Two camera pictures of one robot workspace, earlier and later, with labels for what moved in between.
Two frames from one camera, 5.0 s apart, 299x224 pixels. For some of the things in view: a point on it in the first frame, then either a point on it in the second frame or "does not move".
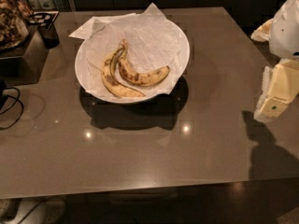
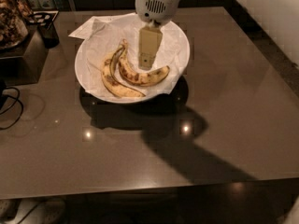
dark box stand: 25,63 does not move
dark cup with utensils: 47,29 does not move
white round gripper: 286,32 → 156,7
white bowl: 132,59 does not move
